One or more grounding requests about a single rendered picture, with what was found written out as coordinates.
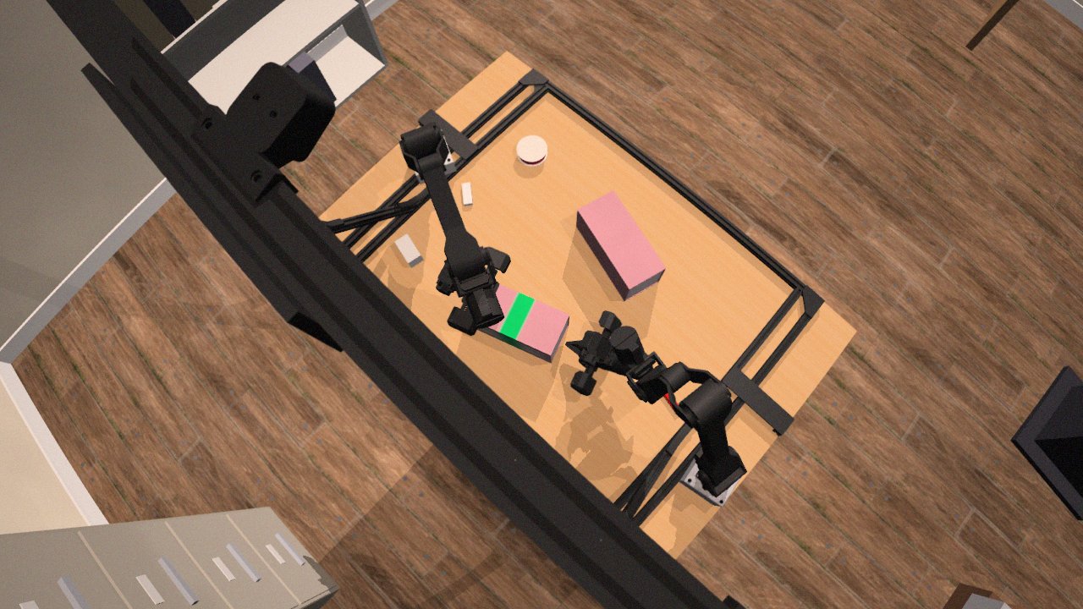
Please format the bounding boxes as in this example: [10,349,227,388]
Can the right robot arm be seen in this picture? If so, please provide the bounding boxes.
[579,326,747,498]

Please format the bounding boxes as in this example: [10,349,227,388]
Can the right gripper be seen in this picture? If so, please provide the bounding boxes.
[565,310,622,396]

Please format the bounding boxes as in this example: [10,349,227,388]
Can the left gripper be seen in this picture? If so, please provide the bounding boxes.
[447,247,511,336]

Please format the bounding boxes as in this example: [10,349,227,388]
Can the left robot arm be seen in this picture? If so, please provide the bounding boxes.
[399,122,504,328]

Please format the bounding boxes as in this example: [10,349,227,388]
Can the red ribbon spool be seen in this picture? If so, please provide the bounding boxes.
[517,135,547,167]

